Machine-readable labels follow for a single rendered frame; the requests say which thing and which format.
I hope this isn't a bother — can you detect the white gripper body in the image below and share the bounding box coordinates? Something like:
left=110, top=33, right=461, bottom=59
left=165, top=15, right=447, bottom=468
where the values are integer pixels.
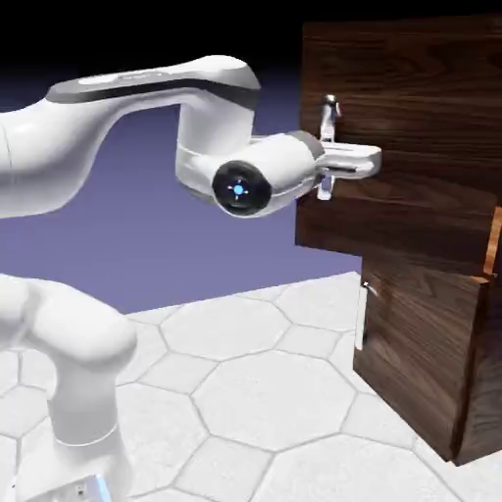
left=314, top=141, right=383, bottom=180

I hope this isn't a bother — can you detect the silver curved door handle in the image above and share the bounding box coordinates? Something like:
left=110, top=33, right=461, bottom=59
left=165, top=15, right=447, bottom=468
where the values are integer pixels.
left=316, top=93, right=343, bottom=202

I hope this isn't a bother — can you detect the large dark wood cabinet door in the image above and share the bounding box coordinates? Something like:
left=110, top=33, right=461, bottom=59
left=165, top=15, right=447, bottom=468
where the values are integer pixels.
left=294, top=14, right=502, bottom=278

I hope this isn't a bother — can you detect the small dark wood cabinet door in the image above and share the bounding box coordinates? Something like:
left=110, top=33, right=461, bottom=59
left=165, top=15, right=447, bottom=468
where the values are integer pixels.
left=353, top=250, right=490, bottom=463

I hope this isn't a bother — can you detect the dark wood cabinet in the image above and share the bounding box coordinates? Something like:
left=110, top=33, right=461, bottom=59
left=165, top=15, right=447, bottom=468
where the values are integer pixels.
left=294, top=14, right=502, bottom=468

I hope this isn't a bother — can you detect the silver straight door handle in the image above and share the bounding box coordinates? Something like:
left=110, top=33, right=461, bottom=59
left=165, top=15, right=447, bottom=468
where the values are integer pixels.
left=353, top=279, right=378, bottom=351

